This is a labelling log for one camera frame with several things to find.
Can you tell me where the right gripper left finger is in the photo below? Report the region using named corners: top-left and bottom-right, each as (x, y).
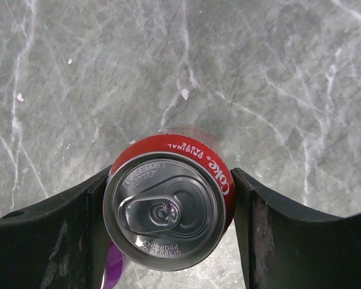
top-left (0, 167), bottom-right (110, 288)

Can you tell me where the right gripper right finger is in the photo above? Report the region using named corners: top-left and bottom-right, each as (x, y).
top-left (232, 168), bottom-right (361, 288)

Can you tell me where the purple soda can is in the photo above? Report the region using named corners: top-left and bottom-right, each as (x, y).
top-left (101, 241), bottom-right (128, 289)

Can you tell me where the red cola can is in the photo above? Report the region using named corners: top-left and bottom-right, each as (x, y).
top-left (102, 126), bottom-right (235, 272)

